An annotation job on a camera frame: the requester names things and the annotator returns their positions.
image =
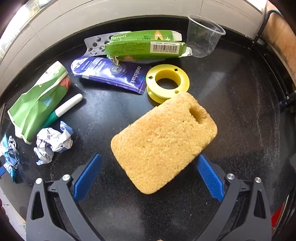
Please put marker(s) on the crumpled blue wrapper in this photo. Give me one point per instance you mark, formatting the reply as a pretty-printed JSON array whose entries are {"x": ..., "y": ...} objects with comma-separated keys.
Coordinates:
[{"x": 10, "y": 153}]

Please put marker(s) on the purple foil pouch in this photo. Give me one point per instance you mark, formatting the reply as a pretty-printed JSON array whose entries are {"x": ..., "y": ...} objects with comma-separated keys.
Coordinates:
[{"x": 104, "y": 70}]

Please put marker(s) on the green and white paper bag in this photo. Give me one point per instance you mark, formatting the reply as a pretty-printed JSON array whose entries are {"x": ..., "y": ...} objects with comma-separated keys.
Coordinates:
[{"x": 32, "y": 104}]

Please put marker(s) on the wooden chair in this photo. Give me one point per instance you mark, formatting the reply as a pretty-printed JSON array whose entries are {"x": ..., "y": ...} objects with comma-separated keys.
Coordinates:
[{"x": 282, "y": 39}]

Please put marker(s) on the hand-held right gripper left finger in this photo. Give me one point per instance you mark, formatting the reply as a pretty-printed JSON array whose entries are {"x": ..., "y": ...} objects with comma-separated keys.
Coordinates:
[{"x": 89, "y": 176}]

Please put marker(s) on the green and white marker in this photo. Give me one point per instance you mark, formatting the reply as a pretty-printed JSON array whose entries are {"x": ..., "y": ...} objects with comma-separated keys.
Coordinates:
[{"x": 67, "y": 106}]

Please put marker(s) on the white paper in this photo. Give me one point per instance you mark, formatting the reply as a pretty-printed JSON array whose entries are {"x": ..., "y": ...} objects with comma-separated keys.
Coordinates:
[{"x": 53, "y": 141}]

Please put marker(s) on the red container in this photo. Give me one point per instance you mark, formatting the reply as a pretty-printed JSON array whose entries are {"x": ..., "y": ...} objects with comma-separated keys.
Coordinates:
[{"x": 277, "y": 217}]

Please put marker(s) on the yellow sponge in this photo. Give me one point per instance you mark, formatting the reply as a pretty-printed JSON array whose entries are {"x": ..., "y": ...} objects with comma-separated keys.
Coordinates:
[{"x": 161, "y": 143}]

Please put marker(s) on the clear plastic cup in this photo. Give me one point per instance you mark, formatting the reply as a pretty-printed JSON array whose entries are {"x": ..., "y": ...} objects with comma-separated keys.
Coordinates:
[{"x": 201, "y": 41}]

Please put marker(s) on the silver blister pack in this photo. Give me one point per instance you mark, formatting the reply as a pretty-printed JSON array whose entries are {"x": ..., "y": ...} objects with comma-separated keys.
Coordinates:
[{"x": 92, "y": 45}]

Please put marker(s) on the yellow plastic spool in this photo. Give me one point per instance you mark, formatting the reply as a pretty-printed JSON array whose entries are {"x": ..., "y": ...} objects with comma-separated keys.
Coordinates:
[{"x": 184, "y": 80}]

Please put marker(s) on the green cardboard carton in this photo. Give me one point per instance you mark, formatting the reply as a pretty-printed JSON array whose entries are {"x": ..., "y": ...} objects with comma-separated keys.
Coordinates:
[{"x": 138, "y": 49}]

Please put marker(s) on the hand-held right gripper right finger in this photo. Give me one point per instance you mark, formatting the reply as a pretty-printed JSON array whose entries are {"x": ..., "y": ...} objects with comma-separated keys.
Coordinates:
[{"x": 209, "y": 176}]

